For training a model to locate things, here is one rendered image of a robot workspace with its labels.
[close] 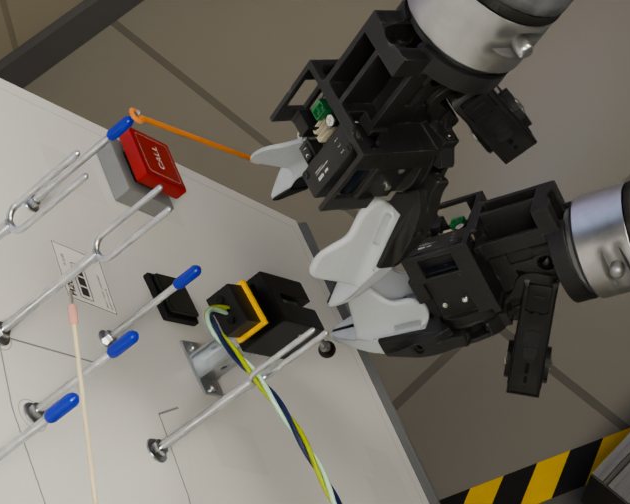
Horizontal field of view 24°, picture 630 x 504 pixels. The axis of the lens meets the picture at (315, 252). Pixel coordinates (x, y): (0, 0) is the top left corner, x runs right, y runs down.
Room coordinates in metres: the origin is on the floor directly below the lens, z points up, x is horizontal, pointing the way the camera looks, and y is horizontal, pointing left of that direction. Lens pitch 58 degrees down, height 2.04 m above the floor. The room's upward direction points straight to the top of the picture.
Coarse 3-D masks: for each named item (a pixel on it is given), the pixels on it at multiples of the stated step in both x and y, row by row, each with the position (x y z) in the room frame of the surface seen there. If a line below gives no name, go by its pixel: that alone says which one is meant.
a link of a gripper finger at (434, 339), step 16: (432, 320) 0.53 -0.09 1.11; (400, 336) 0.52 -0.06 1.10; (416, 336) 0.52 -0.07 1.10; (432, 336) 0.51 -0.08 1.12; (448, 336) 0.51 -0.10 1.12; (464, 336) 0.51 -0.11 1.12; (384, 352) 0.52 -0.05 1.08; (400, 352) 0.51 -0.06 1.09; (416, 352) 0.51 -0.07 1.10; (432, 352) 0.50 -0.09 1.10
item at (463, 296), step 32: (480, 192) 0.61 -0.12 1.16; (512, 192) 0.59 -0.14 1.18; (544, 192) 0.58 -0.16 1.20; (480, 224) 0.57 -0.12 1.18; (512, 224) 0.57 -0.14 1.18; (544, 224) 0.55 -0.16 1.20; (416, 256) 0.55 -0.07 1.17; (448, 256) 0.55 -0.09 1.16; (480, 256) 0.55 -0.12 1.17; (512, 256) 0.55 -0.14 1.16; (544, 256) 0.56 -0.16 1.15; (416, 288) 0.54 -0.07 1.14; (448, 288) 0.54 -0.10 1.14; (480, 288) 0.53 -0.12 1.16; (512, 288) 0.54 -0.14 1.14; (576, 288) 0.52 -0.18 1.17; (448, 320) 0.52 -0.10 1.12; (480, 320) 0.52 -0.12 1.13; (512, 320) 0.52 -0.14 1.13
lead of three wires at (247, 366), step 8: (208, 312) 0.47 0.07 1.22; (216, 312) 0.48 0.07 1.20; (224, 312) 0.49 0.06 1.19; (208, 320) 0.46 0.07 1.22; (208, 328) 0.46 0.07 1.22; (216, 328) 0.45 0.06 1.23; (216, 336) 0.45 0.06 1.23; (224, 336) 0.45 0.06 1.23; (224, 344) 0.44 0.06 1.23; (232, 344) 0.44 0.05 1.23; (232, 352) 0.44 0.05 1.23; (240, 360) 0.43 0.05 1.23; (248, 368) 0.42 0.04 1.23; (256, 376) 0.42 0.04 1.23; (256, 384) 0.41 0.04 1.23
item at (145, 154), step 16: (128, 144) 0.67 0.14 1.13; (144, 144) 0.68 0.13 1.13; (160, 144) 0.69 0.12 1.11; (128, 160) 0.67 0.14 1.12; (144, 160) 0.65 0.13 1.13; (160, 160) 0.67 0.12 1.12; (144, 176) 0.64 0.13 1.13; (160, 176) 0.65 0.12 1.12; (176, 176) 0.66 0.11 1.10; (176, 192) 0.65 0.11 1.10
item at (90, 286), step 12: (60, 252) 0.53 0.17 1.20; (72, 252) 0.54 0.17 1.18; (60, 264) 0.52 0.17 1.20; (72, 264) 0.53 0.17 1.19; (96, 264) 0.54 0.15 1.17; (84, 276) 0.52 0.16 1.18; (96, 276) 0.53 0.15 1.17; (72, 288) 0.50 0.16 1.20; (84, 288) 0.51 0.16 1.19; (96, 288) 0.52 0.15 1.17; (108, 288) 0.52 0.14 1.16; (84, 300) 0.50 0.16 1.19; (96, 300) 0.51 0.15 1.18; (108, 300) 0.51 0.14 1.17
